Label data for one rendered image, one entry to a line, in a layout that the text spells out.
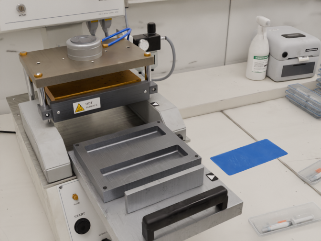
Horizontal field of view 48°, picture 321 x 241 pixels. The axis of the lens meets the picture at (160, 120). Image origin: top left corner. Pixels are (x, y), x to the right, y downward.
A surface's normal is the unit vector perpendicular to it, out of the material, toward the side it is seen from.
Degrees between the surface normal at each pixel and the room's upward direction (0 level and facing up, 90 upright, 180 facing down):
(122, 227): 0
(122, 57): 0
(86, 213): 65
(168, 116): 40
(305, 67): 90
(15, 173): 0
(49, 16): 90
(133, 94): 90
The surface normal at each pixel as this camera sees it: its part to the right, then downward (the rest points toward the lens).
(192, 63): 0.39, 0.46
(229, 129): 0.00, -0.87
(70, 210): 0.44, 0.03
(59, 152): 0.31, -0.38
